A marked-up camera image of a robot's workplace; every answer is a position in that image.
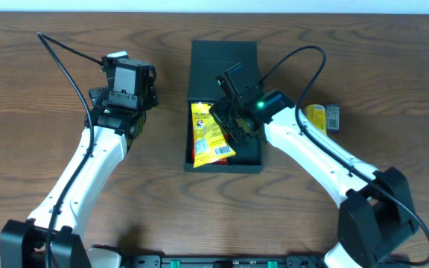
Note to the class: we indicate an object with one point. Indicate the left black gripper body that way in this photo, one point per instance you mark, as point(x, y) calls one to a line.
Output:
point(95, 94)

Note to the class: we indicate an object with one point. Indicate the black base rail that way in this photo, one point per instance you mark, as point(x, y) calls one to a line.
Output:
point(155, 261)

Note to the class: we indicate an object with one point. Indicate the dark green box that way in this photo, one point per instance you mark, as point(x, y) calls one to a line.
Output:
point(210, 59)

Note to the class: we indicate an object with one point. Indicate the red Hacks candy bag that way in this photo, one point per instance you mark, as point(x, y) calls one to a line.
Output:
point(222, 161)

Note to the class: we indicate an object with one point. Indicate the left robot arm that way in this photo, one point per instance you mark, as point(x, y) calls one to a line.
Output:
point(52, 235)

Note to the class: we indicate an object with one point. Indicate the small dark blue box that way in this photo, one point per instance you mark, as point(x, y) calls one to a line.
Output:
point(332, 118)

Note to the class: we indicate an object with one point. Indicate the yellow snack packet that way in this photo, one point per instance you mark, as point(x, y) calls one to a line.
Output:
point(203, 122)

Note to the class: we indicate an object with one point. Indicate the yellow cylindrical container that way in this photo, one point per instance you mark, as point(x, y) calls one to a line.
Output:
point(316, 114)

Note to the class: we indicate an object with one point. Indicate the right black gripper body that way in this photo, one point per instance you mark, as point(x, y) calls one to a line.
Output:
point(231, 108)

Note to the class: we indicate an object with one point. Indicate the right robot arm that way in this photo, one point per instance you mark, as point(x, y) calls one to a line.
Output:
point(376, 210)

